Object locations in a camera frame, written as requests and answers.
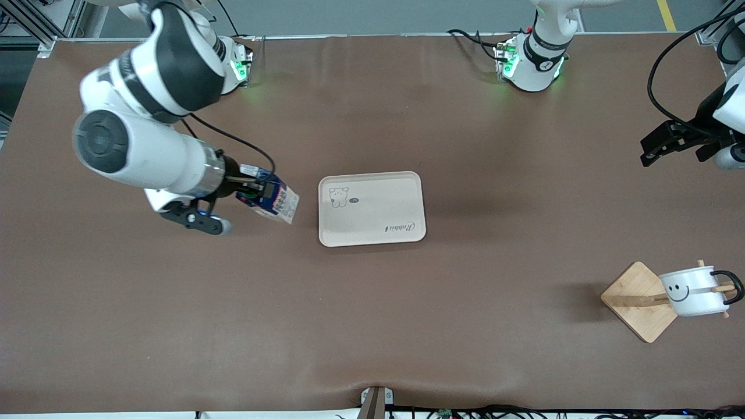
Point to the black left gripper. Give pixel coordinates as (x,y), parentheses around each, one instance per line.
(684,133)

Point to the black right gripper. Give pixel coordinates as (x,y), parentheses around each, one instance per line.
(232,180)

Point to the beige plastic tray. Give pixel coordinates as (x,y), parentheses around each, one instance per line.
(372,212)

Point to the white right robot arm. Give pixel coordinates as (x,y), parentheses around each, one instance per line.
(139,151)

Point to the wooden cup rack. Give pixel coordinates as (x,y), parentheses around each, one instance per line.
(631,302)

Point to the aluminium frame profile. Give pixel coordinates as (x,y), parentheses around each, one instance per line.
(35,23)
(713,32)

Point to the blue milk carton green cap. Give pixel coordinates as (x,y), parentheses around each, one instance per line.
(282,203)

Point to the grey metal table bracket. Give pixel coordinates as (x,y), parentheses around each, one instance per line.
(375,401)

